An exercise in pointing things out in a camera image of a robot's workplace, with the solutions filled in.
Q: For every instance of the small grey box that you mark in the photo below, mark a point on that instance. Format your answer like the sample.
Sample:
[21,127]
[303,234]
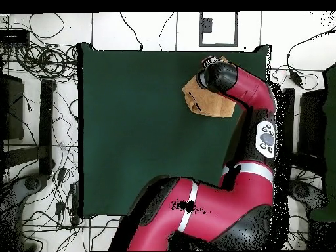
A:
[206,25]

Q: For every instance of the dark stand base with wheel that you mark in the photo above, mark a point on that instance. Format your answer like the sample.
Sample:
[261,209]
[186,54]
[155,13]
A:
[304,193]
[31,183]

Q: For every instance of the orange terry towel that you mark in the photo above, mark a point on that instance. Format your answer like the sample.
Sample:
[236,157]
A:
[210,105]

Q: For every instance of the grey square floor frame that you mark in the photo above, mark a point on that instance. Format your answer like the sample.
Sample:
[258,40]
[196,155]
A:
[200,39]

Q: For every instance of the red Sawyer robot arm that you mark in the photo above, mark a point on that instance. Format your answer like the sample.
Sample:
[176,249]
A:
[223,204]

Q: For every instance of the black stand foot bar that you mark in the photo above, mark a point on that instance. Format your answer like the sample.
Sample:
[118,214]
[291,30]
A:
[288,118]
[46,126]

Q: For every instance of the dark green table cloth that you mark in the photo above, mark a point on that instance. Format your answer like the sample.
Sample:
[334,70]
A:
[131,118]

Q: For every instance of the green cloth sheet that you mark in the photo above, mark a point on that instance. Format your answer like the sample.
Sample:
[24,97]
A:
[331,131]

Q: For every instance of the large black equipment box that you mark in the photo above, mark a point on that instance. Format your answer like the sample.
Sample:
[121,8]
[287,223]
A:
[13,110]
[312,123]

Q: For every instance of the small black power adapter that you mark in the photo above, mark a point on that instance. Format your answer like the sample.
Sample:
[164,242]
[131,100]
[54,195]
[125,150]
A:
[59,208]

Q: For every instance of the black flat equipment box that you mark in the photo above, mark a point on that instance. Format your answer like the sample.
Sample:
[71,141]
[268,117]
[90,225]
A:
[14,36]

